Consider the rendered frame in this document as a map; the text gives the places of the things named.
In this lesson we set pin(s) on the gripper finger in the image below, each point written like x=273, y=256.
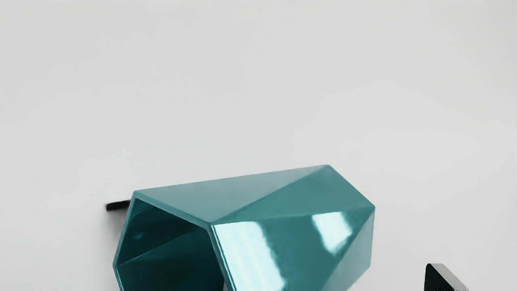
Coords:
x=441, y=279

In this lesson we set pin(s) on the teal faceted mug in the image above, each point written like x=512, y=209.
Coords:
x=258, y=226

